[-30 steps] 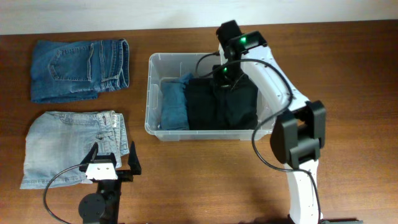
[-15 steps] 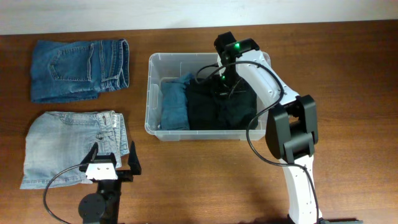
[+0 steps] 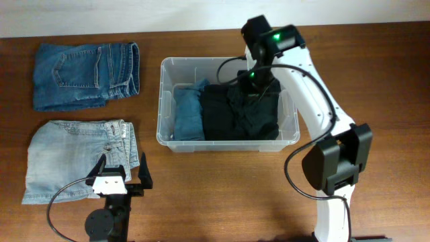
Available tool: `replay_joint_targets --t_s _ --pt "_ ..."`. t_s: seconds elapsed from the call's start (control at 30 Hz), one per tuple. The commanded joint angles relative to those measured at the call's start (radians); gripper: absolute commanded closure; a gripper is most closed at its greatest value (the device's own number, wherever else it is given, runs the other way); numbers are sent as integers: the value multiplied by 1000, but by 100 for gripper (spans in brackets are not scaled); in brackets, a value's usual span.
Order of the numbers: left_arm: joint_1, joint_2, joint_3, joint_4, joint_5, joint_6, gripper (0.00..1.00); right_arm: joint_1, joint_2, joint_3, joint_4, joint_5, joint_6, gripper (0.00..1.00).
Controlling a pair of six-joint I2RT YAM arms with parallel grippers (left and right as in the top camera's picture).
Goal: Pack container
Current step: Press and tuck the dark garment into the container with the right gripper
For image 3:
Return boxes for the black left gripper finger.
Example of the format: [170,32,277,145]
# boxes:
[138,153,153,189]
[87,154,106,177]

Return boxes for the black garment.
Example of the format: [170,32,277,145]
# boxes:
[200,79,281,140]

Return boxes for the light blue jeans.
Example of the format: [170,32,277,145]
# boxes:
[21,120,140,204]

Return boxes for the medium blue jeans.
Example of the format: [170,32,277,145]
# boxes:
[173,79,210,141]

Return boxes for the clear plastic storage bin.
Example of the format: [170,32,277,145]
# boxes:
[156,57,300,153]

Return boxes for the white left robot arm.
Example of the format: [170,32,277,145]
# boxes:
[85,154,153,241]

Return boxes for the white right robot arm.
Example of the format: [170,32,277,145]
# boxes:
[241,15,373,241]

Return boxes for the dark blue folded jeans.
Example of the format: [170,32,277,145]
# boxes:
[33,42,140,112]

